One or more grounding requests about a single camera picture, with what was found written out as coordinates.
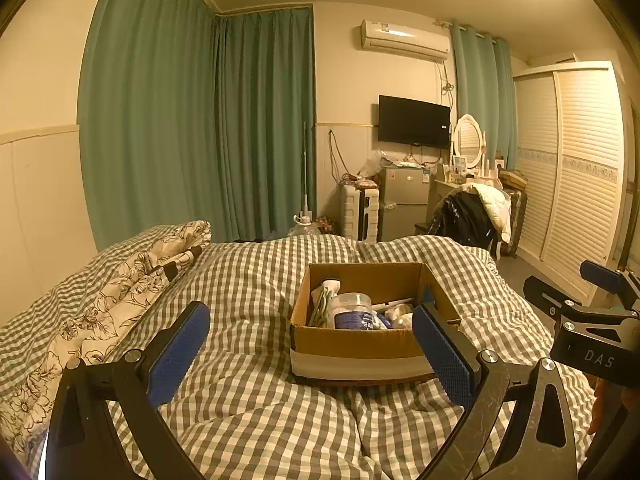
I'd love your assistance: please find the clear jar blue label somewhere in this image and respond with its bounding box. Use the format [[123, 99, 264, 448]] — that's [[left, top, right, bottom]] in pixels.
[[332, 292, 388, 330]]

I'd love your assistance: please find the white cream tube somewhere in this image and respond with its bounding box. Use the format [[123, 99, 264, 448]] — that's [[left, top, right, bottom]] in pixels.
[[372, 298, 413, 312]]

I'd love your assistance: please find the silvery foil pouch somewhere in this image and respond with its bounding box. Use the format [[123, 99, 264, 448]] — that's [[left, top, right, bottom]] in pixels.
[[384, 304, 413, 330]]

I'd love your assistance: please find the white puffy coat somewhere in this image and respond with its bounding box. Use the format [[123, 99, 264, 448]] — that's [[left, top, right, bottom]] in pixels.
[[461, 183, 512, 244]]

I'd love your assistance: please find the black jacket on chair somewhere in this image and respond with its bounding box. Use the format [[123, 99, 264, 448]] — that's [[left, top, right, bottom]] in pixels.
[[426, 192, 498, 257]]

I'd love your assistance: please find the floral folded blanket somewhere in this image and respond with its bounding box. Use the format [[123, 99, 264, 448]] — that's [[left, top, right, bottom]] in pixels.
[[1, 220, 212, 462]]

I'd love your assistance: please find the brown cardboard box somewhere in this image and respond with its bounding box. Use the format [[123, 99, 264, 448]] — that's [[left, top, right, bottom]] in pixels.
[[290, 262, 460, 385]]

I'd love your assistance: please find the white socks bundle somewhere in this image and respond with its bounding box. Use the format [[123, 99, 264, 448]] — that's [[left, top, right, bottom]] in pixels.
[[308, 280, 342, 328]]

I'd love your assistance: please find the white louvered wardrobe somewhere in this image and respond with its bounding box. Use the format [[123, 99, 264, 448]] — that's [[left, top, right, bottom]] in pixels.
[[514, 61, 627, 304]]

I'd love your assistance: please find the silver mini fridge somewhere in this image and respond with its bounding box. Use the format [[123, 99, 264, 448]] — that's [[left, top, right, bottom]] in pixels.
[[378, 166, 430, 242]]

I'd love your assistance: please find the white oval vanity mirror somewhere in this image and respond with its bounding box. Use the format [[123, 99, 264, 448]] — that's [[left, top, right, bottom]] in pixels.
[[454, 114, 486, 168]]

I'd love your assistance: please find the large clear water jug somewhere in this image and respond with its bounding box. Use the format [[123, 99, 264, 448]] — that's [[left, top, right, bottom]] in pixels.
[[288, 211, 320, 236]]

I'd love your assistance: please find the white suitcase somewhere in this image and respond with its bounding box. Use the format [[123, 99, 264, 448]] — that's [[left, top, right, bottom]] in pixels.
[[341, 179, 380, 244]]

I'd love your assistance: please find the green window curtain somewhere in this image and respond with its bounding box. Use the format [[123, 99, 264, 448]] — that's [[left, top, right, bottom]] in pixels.
[[449, 23, 518, 167]]

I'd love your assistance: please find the large green curtain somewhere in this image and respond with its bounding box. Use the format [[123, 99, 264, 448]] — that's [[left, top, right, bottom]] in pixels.
[[78, 0, 316, 248]]

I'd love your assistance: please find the white air conditioner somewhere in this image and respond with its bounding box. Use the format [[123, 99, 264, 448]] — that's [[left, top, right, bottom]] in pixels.
[[360, 20, 451, 62]]

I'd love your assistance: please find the black wall television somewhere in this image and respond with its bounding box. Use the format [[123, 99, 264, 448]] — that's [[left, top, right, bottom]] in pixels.
[[378, 96, 450, 150]]

